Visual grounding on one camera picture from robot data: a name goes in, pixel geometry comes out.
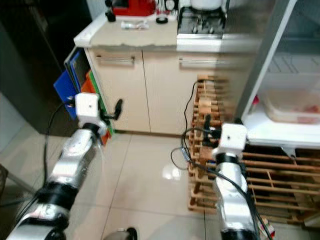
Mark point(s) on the tall black refrigerator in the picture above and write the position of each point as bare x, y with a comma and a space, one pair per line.
35, 65

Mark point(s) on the grey mini fridge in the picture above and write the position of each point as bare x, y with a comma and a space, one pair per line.
255, 60

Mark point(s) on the wooden slatted rack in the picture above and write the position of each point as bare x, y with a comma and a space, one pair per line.
205, 195

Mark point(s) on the white round pot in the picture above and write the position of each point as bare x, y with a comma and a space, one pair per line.
206, 4

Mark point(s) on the clear food container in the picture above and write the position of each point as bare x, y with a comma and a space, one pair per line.
292, 107

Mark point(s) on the black coffee tamper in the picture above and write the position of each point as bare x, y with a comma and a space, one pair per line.
109, 16

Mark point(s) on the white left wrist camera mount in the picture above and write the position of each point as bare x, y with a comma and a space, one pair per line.
87, 106

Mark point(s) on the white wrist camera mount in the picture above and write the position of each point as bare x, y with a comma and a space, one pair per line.
232, 136
87, 106

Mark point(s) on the green board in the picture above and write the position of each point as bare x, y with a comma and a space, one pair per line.
93, 80

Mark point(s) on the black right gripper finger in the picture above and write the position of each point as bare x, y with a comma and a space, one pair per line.
206, 122

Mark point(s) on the beige kitchen cabinet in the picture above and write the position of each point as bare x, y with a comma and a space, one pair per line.
160, 95

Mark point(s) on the small black round lid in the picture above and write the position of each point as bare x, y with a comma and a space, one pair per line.
161, 20

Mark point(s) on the red coffee machine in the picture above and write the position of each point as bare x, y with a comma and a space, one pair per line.
132, 7

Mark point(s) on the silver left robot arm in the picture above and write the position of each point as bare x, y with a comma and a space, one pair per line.
75, 165

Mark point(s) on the robot left leg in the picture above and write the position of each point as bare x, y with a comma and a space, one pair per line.
125, 234

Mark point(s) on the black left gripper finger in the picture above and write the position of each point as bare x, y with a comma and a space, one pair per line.
118, 107

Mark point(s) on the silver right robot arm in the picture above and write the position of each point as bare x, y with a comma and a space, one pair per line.
232, 195

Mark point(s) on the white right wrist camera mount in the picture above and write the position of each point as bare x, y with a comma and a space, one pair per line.
232, 136

